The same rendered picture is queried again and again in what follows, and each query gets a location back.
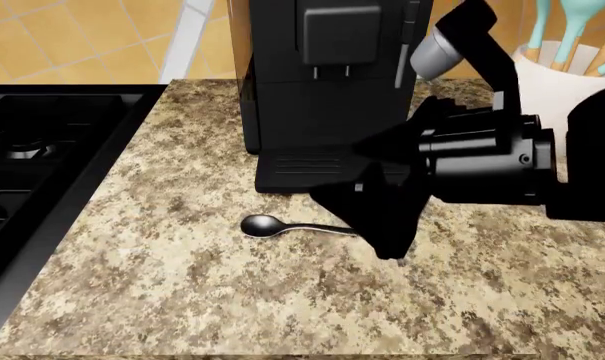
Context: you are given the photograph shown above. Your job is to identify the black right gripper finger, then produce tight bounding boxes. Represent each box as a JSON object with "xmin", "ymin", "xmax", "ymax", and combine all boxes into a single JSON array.
[
  {"xmin": 350, "ymin": 95, "xmax": 467, "ymax": 167},
  {"xmin": 307, "ymin": 163, "xmax": 434, "ymax": 262}
]

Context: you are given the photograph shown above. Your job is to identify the white utensil holder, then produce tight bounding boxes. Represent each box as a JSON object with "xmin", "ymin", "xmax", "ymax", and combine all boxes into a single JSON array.
[{"xmin": 510, "ymin": 39, "xmax": 605, "ymax": 182}]

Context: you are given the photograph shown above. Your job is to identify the black coffee machine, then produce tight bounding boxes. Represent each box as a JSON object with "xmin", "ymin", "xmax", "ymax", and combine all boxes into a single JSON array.
[{"xmin": 233, "ymin": 0, "xmax": 437, "ymax": 195}]

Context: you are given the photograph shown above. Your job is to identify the silver metal spoon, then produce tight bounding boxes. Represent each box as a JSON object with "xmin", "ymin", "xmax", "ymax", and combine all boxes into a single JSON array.
[{"xmin": 239, "ymin": 213, "xmax": 359, "ymax": 240}]

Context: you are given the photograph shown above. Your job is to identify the black gas cooktop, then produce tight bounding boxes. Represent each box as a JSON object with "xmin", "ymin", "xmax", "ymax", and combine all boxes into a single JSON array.
[{"xmin": 0, "ymin": 83, "xmax": 169, "ymax": 339}]

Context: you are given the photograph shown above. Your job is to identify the silver cooktop burner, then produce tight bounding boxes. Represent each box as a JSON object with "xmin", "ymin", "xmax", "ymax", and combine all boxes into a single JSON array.
[{"xmin": 5, "ymin": 138, "xmax": 59, "ymax": 162}]

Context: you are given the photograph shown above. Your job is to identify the grey wrist camera black bracket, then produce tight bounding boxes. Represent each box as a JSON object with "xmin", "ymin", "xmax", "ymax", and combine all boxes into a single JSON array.
[{"xmin": 409, "ymin": 0, "xmax": 526, "ymax": 114}]

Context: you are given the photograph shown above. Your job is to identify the white wall trim strip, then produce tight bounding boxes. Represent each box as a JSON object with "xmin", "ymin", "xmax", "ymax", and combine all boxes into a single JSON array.
[{"xmin": 157, "ymin": 0, "xmax": 224, "ymax": 85}]

